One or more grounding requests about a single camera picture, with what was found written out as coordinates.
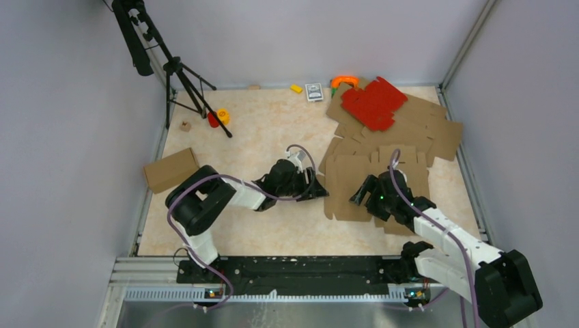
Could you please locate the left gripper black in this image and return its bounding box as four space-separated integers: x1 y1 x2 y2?
277 167 328 202

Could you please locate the brown cardboard box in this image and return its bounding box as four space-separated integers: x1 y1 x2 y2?
143 148 199 193
320 137 430 236

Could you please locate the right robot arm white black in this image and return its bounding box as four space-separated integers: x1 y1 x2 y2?
350 169 543 327

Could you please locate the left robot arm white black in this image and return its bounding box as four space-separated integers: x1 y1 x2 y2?
165 159 329 283

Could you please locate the playing card deck box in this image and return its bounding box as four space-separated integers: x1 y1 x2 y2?
305 83 324 103

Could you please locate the folded brown cardboard box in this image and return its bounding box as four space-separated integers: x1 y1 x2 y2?
143 148 199 193

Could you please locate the stack of brown cardboard blanks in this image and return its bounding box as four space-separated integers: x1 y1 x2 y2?
326 84 464 167

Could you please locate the red flat cardboard blank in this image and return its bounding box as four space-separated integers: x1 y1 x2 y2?
341 77 408 131

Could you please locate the yellow small block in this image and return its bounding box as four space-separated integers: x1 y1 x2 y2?
290 84 303 94

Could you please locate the orange green toy block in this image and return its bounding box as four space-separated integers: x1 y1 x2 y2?
330 75 359 97

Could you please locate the red yellow toy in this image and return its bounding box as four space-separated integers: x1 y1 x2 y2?
207 108 230 128

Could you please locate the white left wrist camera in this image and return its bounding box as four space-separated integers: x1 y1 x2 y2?
285 150 307 172

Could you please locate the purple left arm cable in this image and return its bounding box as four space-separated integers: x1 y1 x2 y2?
165 143 317 312

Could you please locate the black camera tripod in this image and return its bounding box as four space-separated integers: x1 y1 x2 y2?
111 0 234 139

